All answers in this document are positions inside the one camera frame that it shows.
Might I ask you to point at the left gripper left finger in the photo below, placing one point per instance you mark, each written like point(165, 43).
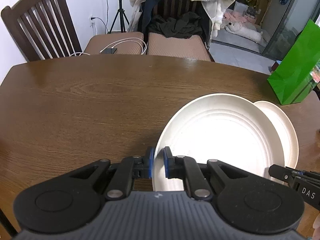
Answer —
point(72, 200)

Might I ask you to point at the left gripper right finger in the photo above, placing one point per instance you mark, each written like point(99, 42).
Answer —
point(244, 200)

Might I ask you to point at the large cream plate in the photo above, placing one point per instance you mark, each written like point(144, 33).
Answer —
point(219, 126)

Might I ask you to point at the right hand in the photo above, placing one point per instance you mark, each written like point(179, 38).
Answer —
point(316, 226)

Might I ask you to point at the green paper bag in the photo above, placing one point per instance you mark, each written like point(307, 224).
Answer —
point(298, 73)

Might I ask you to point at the black power bank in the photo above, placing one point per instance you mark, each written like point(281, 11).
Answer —
point(108, 51)

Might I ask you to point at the white plush toy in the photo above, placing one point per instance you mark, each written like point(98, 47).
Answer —
point(237, 28)

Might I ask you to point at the dark wooden slat chair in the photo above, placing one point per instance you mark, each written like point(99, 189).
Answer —
point(43, 29)

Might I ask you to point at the black garment on seat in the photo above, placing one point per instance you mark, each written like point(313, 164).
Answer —
point(184, 27)

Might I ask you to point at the black light stand tripod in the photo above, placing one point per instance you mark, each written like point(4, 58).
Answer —
point(122, 18)

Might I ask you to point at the clothes covered chair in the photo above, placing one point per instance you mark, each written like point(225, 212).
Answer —
point(196, 47)

